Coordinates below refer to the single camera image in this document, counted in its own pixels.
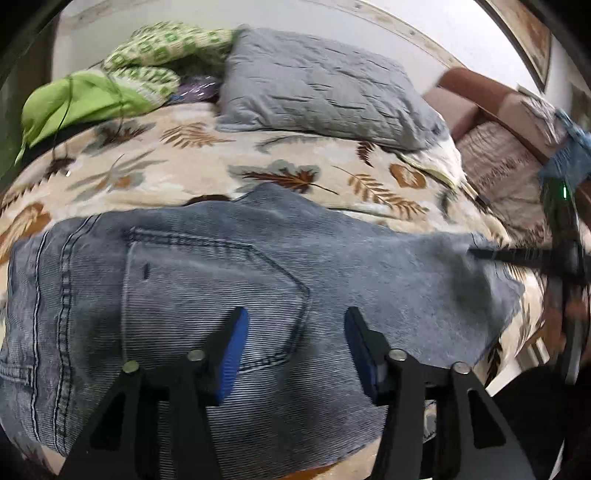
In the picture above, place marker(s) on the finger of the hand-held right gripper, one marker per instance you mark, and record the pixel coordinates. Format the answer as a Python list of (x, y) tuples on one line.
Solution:
[(508, 256)]

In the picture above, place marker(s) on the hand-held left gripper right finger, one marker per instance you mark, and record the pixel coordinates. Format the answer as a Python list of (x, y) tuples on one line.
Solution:
[(358, 355)]

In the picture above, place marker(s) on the blue denim pants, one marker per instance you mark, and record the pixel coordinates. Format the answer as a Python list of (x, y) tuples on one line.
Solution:
[(184, 286)]

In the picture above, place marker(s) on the white crumpled cloth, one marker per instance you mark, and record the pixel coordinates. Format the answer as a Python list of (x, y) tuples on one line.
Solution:
[(438, 161)]

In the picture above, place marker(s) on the grey cloth on sofa arm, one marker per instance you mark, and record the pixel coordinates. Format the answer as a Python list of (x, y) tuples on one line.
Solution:
[(538, 110)]

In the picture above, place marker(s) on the striped beige cushion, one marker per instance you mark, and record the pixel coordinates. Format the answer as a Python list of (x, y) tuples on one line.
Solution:
[(498, 161)]

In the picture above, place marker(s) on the lime green pillow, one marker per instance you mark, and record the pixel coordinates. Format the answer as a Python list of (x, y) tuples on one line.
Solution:
[(78, 104)]

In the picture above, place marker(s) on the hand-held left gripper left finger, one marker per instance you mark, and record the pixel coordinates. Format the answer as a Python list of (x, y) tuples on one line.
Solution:
[(233, 355)]

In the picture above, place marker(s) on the grey quilted pillow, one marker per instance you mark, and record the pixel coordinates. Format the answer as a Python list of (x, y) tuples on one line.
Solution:
[(318, 87)]

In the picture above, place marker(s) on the framed wall picture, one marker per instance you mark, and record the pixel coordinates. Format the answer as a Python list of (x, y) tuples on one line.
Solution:
[(531, 37)]

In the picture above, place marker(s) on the purple plastic bag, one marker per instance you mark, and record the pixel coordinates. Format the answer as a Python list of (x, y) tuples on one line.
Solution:
[(196, 90)]

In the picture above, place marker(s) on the beige leaf print blanket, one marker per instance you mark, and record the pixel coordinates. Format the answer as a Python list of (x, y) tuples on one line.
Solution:
[(184, 152)]

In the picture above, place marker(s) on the brown sofa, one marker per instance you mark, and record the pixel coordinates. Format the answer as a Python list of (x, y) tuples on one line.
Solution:
[(466, 85)]

